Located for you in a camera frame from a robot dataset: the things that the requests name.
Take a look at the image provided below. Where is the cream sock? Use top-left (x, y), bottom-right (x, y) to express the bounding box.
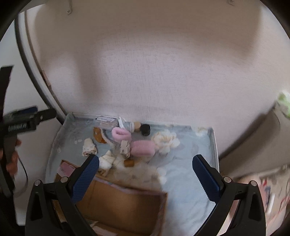
top-left (97, 150), bottom-right (125, 177)

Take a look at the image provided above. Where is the speckled white sock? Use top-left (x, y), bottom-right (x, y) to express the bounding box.
top-left (82, 138), bottom-right (98, 157)

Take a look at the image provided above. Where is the brown cookie bear plush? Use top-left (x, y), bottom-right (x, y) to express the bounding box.
top-left (93, 127), bottom-right (107, 144)

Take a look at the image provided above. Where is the pink fluffy scrunchie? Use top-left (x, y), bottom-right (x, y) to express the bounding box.
top-left (111, 127), bottom-right (132, 143)

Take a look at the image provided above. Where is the clear case orange black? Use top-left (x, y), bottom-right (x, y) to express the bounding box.
top-left (94, 115), bottom-right (119, 131)

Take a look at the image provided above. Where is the pink fluffy sock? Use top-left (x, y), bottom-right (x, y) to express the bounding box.
top-left (130, 140), bottom-right (157, 157)

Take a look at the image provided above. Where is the person left hand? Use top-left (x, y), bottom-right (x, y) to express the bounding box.
top-left (0, 139), bottom-right (22, 177)

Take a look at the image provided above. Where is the brown cardboard box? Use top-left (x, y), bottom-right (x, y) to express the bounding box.
top-left (54, 159), bottom-right (168, 236)

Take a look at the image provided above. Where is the small brown cardboard tube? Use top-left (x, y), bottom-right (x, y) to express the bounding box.
top-left (124, 159), bottom-right (135, 168)

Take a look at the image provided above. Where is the clear bottle with cork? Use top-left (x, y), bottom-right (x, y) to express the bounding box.
top-left (119, 121), bottom-right (142, 133)

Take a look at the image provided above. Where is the black small jar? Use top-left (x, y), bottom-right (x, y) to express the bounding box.
top-left (140, 124), bottom-right (151, 136)

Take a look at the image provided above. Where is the green white cloth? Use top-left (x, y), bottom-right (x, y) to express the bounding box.
top-left (275, 90), bottom-right (290, 119)

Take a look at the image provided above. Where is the white round mirror frame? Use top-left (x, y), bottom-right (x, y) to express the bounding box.
top-left (14, 11), bottom-right (66, 123)

